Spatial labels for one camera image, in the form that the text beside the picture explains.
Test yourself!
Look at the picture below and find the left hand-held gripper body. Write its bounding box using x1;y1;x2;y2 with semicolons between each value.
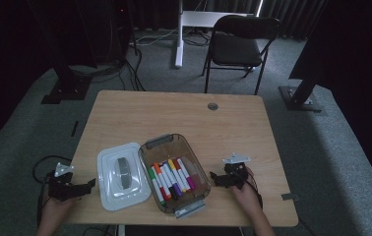
47;162;84;202

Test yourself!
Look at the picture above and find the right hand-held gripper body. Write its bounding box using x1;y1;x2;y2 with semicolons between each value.
222;152;252;191

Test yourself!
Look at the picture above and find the white lid with grey handle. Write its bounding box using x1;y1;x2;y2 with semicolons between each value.
96;142;153;212

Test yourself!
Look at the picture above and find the row of coloured markers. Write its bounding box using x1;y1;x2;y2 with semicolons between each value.
147;157;198;207

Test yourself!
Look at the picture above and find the clear plastic storage box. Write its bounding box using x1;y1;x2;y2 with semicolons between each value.
138;133;212;219

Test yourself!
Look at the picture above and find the person's left hand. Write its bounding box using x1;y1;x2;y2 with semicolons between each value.
37;196;77;227

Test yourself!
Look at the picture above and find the person's right hand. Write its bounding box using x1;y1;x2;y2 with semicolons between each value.
231;167;263;211

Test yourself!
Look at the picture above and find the grey tape piece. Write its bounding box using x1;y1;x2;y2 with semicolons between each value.
280;193;300;202

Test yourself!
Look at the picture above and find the black metal stand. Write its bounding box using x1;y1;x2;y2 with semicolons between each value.
279;48;326;113
26;0;93;105

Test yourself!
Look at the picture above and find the black folding chair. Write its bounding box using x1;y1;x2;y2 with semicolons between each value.
201;14;282;96

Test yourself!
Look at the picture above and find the dark curtain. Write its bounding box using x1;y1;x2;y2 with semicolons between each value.
203;0;326;40

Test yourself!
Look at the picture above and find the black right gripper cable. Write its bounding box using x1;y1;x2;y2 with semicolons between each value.
246;169;264;211

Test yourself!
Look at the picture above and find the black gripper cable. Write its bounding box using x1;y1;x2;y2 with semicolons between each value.
246;169;264;211
31;154;73;227

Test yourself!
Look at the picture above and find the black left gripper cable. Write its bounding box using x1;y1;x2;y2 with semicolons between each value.
31;154;73;227

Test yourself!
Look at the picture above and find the bundle of black cables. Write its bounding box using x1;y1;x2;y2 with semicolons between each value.
70;45;147;92

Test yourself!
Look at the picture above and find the white desk frame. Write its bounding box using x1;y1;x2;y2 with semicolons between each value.
173;0;264;69

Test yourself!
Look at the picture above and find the white floor cable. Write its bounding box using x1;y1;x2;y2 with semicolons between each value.
131;28;180;47

